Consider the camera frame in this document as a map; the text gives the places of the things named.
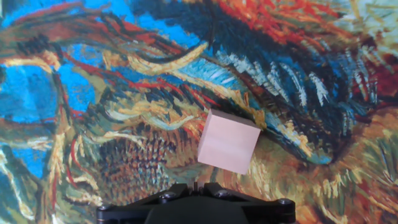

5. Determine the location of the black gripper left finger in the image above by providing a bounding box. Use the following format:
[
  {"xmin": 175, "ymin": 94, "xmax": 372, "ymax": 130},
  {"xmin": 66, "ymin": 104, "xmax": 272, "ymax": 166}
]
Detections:
[{"xmin": 96, "ymin": 182, "xmax": 197, "ymax": 224}]

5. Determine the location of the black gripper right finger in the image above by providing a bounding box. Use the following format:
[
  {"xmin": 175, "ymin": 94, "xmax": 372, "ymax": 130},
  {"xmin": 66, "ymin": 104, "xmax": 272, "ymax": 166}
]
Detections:
[{"xmin": 196, "ymin": 182, "xmax": 296, "ymax": 224}]

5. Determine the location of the plain wooden cube block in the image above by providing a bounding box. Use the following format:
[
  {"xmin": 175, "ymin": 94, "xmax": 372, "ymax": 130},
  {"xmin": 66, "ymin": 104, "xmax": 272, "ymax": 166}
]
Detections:
[{"xmin": 197, "ymin": 108, "xmax": 262, "ymax": 175}]

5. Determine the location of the sunflower painting print cloth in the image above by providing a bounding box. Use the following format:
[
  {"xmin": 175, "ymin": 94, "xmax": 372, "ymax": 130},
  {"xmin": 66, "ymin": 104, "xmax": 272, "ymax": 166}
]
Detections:
[{"xmin": 0, "ymin": 0, "xmax": 398, "ymax": 224}]

